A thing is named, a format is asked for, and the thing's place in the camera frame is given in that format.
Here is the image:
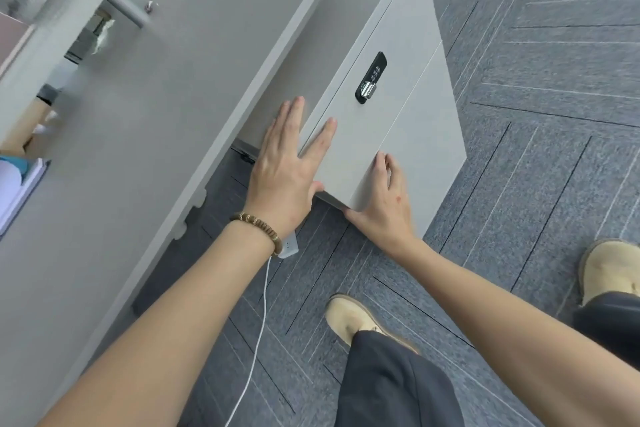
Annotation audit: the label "black cabinet caster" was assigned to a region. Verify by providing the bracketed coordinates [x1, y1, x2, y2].
[231, 139, 259, 165]

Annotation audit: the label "white power strip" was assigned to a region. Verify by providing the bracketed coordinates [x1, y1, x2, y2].
[272, 234, 301, 259]

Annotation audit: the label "black combination lock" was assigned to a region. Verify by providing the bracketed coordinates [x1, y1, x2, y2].
[354, 51, 389, 105]

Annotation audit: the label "beige left shoe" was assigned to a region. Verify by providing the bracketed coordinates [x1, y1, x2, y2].
[324, 294, 421, 355]

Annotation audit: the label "person's left forearm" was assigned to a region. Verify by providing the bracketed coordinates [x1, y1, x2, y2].
[36, 222, 273, 427]

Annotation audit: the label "stack of white papers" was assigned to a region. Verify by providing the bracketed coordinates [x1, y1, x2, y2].
[0, 155, 52, 238]

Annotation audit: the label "dark grey trousers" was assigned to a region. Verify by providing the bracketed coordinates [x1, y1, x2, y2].
[334, 292, 640, 427]

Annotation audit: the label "person's right hand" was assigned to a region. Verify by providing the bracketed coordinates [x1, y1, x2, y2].
[343, 151, 420, 255]

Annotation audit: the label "beige right shoe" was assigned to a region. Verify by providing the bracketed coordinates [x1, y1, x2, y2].
[579, 239, 640, 307]

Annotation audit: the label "grey metal bar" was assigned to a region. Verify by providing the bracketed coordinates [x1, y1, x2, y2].
[102, 0, 153, 29]

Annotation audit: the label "white power cable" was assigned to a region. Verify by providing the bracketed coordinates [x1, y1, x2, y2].
[231, 256, 275, 427]

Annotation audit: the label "grey drawer cabinet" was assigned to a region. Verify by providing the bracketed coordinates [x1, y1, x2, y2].
[235, 0, 469, 242]

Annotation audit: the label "person's left hand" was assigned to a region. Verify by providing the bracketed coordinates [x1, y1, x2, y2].
[245, 96, 339, 238]

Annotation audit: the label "beige shoe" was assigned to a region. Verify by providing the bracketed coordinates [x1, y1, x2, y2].
[579, 239, 640, 307]
[324, 294, 421, 355]

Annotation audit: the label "person's right forearm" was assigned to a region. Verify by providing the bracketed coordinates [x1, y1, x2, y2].
[385, 236, 640, 427]

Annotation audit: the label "brown beaded bracelet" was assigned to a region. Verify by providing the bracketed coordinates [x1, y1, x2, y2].
[229, 212, 284, 256]

